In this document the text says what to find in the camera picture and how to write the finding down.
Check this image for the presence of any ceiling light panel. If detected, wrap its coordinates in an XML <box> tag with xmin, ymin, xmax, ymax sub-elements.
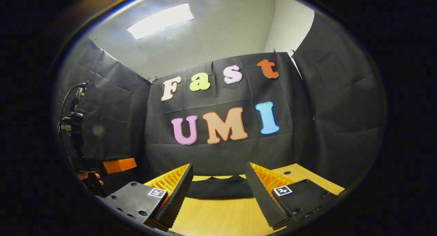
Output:
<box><xmin>127</xmin><ymin>3</ymin><xmax>194</xmax><ymax>41</ymax></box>

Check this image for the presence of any black garment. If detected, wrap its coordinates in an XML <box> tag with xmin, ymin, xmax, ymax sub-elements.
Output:
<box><xmin>186</xmin><ymin>175</ymin><xmax>255</xmax><ymax>200</ymax></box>

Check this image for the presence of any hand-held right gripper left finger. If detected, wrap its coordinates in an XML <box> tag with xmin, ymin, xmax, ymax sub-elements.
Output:
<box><xmin>97</xmin><ymin>164</ymin><xmax>194</xmax><ymax>229</ymax></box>

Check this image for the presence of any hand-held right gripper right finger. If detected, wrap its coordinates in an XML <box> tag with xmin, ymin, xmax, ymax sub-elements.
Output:
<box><xmin>245</xmin><ymin>162</ymin><xmax>346</xmax><ymax>229</ymax></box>

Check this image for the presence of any black backdrop cloth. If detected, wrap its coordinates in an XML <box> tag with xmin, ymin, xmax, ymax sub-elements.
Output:
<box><xmin>54</xmin><ymin>11</ymin><xmax>387</xmax><ymax>197</ymax></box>

